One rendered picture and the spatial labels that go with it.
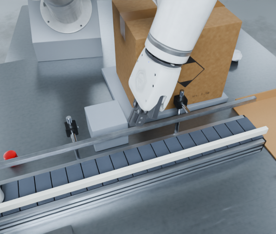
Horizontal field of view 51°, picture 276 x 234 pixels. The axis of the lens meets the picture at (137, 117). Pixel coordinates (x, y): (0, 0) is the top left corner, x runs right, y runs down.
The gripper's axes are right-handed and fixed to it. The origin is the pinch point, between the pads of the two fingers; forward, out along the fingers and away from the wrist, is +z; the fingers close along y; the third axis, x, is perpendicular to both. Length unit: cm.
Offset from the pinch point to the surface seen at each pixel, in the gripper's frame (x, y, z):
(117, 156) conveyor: 1.6, -3.6, 16.9
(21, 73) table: -18, -57, 29
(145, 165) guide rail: 5.2, 3.7, 12.1
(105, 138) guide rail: -3.5, -3.7, 10.3
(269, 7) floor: 258, -216, 13
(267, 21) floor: 236, -187, 22
